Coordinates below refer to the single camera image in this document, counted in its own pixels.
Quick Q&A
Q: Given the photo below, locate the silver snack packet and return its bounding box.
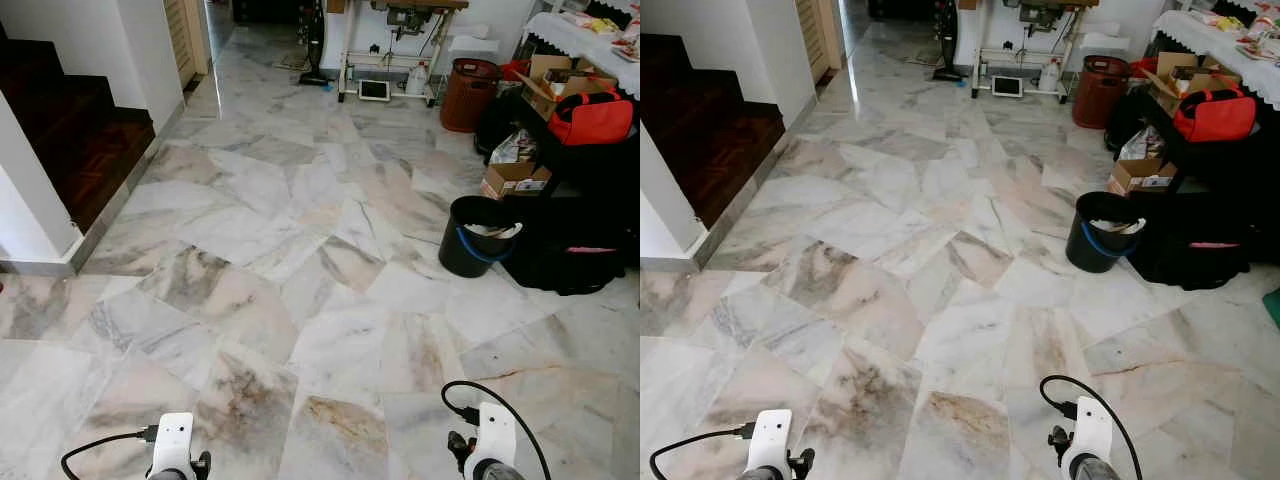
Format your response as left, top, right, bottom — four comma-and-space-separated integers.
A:
490, 130, 539, 167
1120, 125, 1166, 162

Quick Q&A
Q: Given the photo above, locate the wooden louvre door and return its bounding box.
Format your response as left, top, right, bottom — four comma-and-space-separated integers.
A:
795, 0, 847, 84
163, 0, 212, 89

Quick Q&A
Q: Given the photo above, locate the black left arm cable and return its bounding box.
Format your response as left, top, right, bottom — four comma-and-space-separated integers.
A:
61, 424, 161, 480
649, 422, 756, 480

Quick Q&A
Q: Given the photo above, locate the black luggage bag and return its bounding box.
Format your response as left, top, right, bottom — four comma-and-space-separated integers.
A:
500, 195, 641, 297
1128, 190, 1266, 291

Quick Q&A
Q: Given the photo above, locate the dark wooden staircase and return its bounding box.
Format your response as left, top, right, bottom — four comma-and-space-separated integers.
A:
0, 25, 157, 236
640, 33, 787, 229

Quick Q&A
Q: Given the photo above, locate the red fabric bag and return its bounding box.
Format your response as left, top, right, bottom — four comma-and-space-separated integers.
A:
1172, 85, 1258, 143
547, 88, 635, 147

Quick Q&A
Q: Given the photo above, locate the black plastic bag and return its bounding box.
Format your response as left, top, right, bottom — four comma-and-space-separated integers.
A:
1104, 90, 1151, 156
473, 90, 523, 161

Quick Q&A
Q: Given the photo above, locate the black upright vacuum cleaner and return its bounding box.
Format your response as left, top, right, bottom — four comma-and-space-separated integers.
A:
298, 0, 333, 88
932, 0, 966, 83

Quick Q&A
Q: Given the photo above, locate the sewing machine table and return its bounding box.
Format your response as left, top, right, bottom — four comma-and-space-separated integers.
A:
968, 0, 1087, 104
335, 0, 471, 107

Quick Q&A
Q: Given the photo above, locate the small cardboard box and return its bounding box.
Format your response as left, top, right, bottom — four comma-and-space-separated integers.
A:
1108, 157, 1179, 196
480, 160, 553, 199

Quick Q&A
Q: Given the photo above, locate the table with white cloth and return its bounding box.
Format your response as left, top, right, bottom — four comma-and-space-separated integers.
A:
1150, 8, 1280, 109
520, 10, 641, 99

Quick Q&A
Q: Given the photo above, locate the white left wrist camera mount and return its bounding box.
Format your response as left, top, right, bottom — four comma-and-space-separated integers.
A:
748, 409, 794, 474
150, 412, 197, 477

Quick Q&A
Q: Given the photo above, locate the large open cardboard box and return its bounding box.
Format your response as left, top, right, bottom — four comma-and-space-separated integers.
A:
1145, 52, 1243, 117
515, 55, 621, 123

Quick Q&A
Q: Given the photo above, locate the black plastic bucket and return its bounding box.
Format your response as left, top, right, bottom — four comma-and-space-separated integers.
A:
1065, 191, 1149, 274
438, 195, 524, 279

